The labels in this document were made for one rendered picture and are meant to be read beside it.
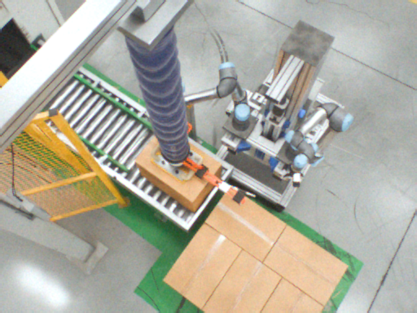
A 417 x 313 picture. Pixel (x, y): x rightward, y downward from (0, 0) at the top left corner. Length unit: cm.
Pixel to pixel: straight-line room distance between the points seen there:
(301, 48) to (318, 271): 193
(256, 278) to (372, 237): 139
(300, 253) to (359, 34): 279
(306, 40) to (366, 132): 231
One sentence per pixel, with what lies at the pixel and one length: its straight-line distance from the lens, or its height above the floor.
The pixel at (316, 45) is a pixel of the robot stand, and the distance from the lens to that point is 283.
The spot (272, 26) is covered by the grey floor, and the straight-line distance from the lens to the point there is 540.
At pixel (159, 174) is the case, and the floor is 95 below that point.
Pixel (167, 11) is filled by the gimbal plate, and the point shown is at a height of 287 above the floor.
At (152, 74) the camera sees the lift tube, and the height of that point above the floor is 249.
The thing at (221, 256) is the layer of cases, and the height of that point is 54.
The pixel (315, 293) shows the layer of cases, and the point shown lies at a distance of 387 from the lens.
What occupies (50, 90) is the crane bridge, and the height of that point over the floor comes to 299.
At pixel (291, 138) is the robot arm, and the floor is 172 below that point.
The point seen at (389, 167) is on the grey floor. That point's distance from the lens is 491.
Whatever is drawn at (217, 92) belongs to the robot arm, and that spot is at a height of 162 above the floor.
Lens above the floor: 431
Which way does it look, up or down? 71 degrees down
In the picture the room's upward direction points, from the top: 2 degrees counter-clockwise
